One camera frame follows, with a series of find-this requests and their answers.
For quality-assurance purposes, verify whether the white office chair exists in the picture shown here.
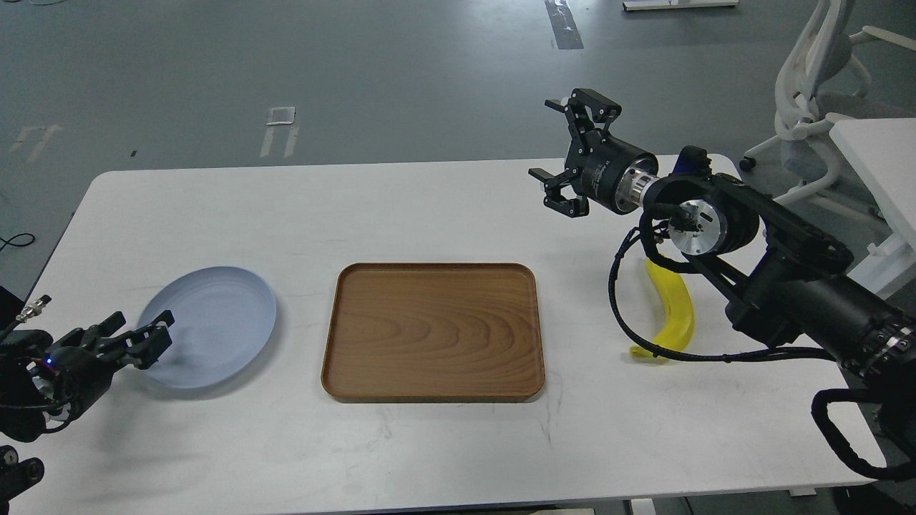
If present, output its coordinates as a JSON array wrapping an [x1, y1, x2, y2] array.
[[739, 1, 915, 206]]

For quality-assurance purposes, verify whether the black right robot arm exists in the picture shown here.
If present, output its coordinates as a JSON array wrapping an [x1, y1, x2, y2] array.
[[529, 88, 915, 481]]

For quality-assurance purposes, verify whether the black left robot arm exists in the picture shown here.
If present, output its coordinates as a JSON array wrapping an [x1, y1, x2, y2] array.
[[1, 295, 175, 443]]

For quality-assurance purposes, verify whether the white side table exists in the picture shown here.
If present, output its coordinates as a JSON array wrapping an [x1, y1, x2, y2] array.
[[829, 117, 915, 298]]

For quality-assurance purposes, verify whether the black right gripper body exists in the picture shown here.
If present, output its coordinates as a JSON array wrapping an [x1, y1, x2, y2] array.
[[569, 134, 660, 215]]

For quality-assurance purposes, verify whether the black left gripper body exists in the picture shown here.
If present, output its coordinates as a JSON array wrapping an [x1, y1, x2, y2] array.
[[29, 337, 115, 423]]

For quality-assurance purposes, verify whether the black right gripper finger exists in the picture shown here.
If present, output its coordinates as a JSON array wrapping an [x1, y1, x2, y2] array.
[[545, 88, 622, 155], [529, 167, 590, 218]]

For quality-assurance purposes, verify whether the brown wooden tray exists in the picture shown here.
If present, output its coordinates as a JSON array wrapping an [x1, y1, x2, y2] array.
[[321, 262, 546, 402]]

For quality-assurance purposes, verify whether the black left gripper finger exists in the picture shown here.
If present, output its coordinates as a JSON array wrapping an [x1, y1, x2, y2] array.
[[100, 310, 175, 371], [69, 312, 127, 355]]

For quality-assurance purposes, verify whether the yellow banana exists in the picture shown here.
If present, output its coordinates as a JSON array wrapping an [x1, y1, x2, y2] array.
[[644, 258, 696, 354]]

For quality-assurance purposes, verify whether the light blue plate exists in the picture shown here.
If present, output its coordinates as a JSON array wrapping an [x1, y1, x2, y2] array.
[[138, 266, 277, 391]]

